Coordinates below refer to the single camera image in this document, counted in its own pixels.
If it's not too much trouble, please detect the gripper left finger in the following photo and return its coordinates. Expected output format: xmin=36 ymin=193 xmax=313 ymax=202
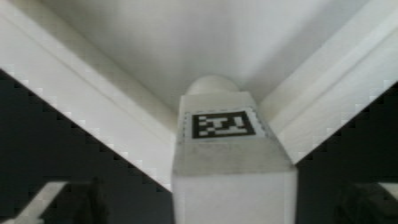
xmin=8 ymin=180 xmax=109 ymax=224

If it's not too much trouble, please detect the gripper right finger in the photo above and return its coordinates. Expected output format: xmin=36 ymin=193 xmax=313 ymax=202
xmin=335 ymin=183 xmax=398 ymax=224

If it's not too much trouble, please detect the white table leg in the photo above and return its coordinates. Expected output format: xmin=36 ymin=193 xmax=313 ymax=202
xmin=173 ymin=76 xmax=299 ymax=224

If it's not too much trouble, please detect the white square table top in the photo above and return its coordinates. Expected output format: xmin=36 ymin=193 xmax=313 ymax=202
xmin=0 ymin=0 xmax=398 ymax=184

